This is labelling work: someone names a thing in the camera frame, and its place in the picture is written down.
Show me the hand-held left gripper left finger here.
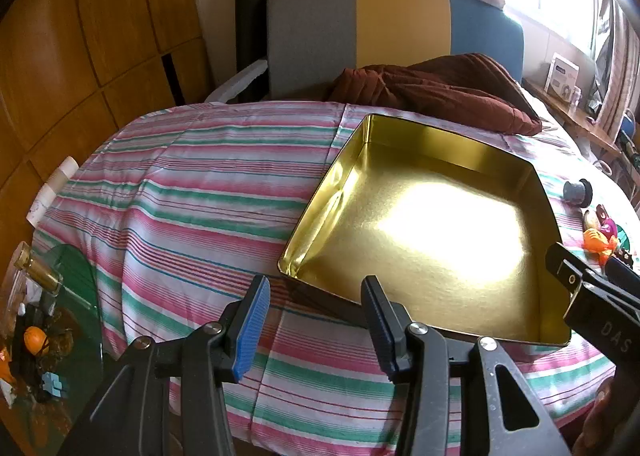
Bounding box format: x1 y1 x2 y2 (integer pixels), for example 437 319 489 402
57 275 272 456

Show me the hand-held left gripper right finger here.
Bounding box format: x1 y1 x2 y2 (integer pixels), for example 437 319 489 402
360 275 574 456

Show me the gold metal tin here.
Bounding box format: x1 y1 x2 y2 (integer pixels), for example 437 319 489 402
278 113 574 348

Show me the person's right hand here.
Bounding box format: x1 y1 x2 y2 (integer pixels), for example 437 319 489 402
572 376 626 456

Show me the orange toy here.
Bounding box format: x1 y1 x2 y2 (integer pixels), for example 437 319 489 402
581 227 621 265

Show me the grey black cylinder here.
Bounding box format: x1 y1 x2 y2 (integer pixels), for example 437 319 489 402
562 178 594 208

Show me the wooden shelf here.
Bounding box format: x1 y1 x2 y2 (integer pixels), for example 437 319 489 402
522 79 622 153

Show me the striped bed sheet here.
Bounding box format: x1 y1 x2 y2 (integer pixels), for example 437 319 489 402
31 104 640 456

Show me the green glass table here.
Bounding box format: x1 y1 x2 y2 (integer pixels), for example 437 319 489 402
0 242 104 456

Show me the white box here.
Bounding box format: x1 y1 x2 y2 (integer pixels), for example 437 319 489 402
546 53 581 100

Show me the striped hanging cloth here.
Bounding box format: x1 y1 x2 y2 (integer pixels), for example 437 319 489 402
594 0 640 133

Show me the small blue box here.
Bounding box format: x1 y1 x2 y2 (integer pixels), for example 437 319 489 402
40 372 69 400

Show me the brown quilted blanket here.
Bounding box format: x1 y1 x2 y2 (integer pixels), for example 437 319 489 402
327 53 544 137

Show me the orange fruit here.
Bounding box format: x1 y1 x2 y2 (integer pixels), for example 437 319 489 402
23 326 49 355

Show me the glass bottle with gold cap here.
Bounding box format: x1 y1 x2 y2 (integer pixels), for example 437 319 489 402
12 242 64 295

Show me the white paper roll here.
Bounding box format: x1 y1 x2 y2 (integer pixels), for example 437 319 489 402
26 156 79 228

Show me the black rolled mat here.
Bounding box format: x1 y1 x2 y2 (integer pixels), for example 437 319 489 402
235 0 274 83

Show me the wooden wardrobe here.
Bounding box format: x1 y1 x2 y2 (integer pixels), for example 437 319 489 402
0 0 217 289

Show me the white tube frame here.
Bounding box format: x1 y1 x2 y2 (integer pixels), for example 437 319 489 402
203 59 271 105

